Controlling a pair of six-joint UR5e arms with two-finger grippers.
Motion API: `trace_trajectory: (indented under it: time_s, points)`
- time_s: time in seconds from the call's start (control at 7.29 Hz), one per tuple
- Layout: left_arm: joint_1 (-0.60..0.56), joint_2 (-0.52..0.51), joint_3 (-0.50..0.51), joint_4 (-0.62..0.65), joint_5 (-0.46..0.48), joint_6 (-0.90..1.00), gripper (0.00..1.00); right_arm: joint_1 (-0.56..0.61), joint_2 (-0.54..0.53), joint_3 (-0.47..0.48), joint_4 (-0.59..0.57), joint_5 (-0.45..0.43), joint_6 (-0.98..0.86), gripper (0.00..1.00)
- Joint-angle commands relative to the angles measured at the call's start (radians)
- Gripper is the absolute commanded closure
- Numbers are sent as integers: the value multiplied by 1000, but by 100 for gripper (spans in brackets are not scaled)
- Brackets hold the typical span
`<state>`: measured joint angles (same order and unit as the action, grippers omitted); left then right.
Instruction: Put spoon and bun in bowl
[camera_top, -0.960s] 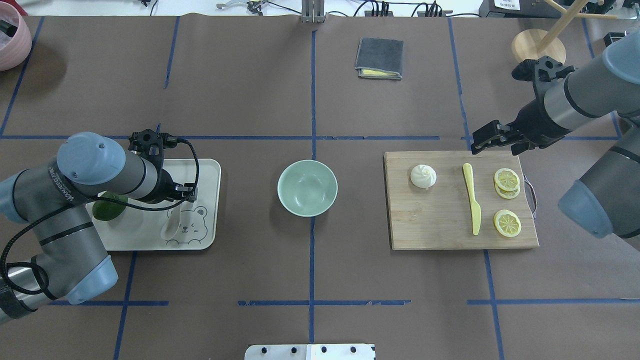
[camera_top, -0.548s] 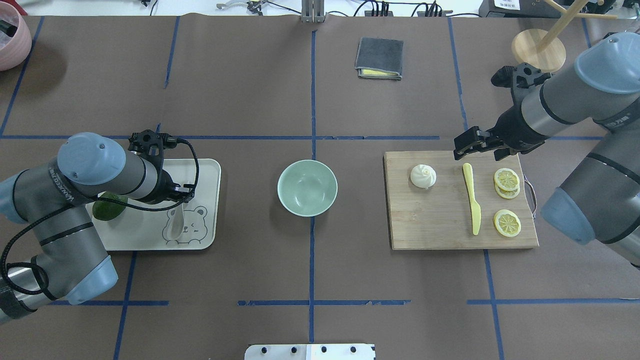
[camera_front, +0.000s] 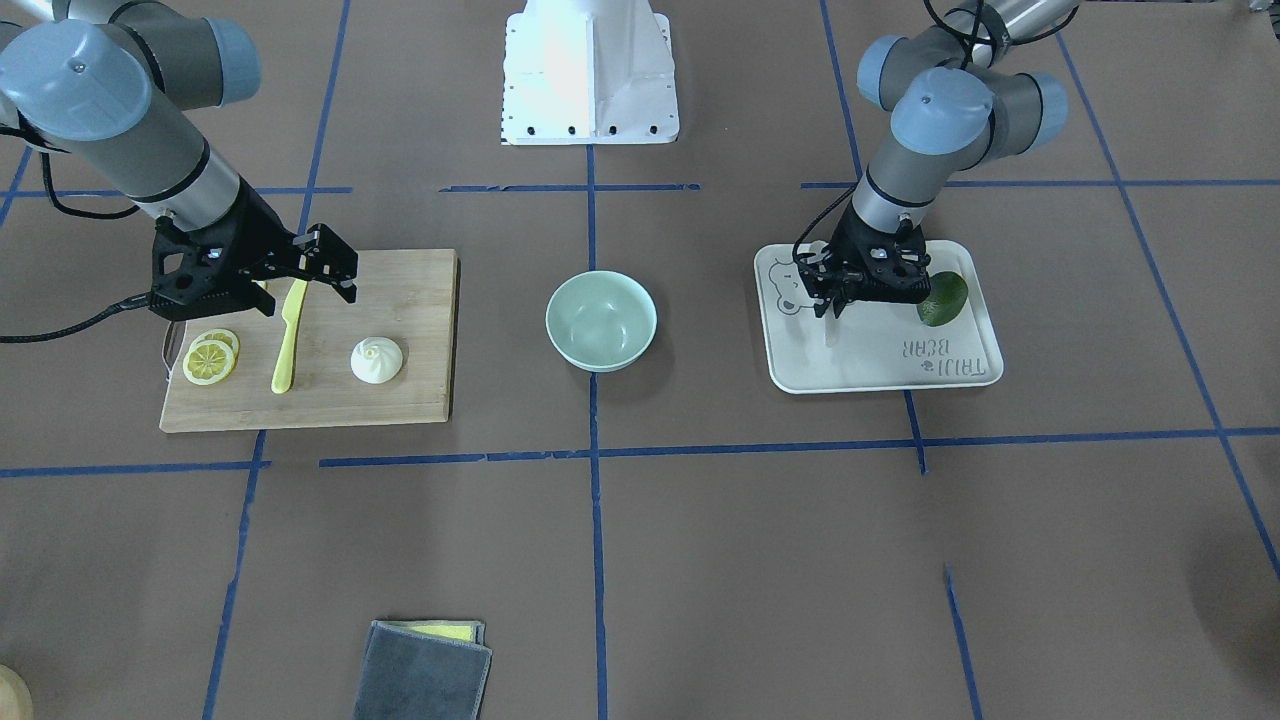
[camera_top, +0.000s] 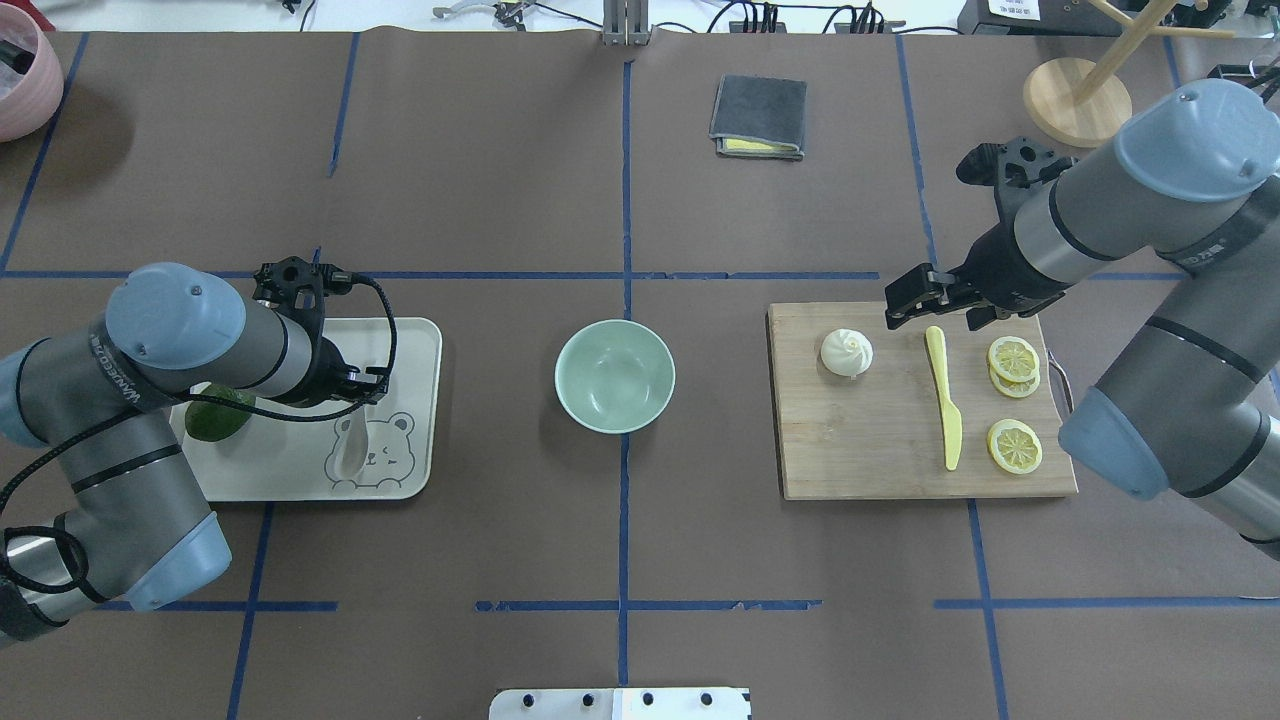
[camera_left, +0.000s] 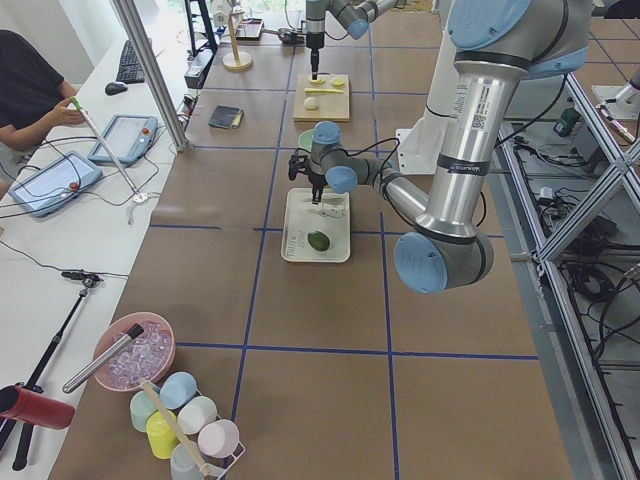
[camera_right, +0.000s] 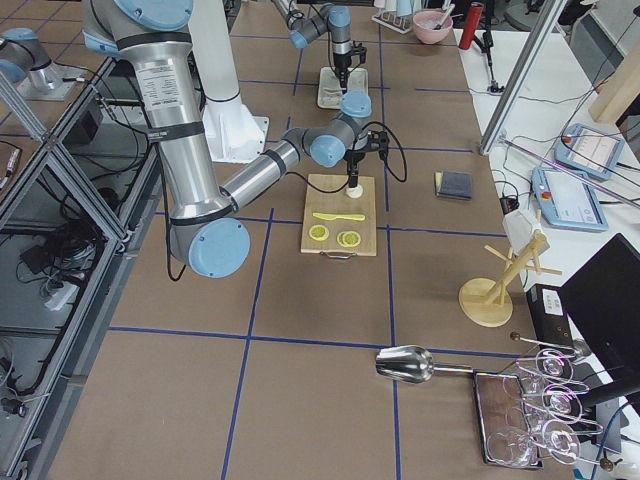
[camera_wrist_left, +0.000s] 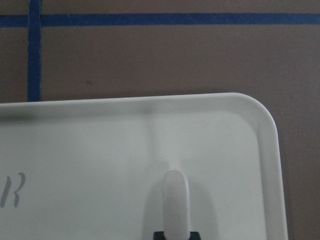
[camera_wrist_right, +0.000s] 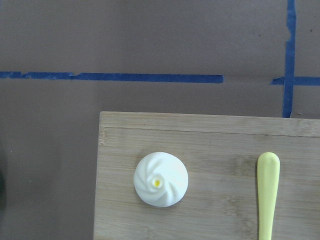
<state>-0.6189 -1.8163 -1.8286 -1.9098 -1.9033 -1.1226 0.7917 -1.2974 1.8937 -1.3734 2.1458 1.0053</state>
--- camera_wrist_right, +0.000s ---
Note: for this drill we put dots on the wooden cutting board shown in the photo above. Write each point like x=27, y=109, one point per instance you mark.
x=220, y=154

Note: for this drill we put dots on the yellow plastic knife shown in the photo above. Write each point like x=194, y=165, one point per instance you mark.
x=268, y=174

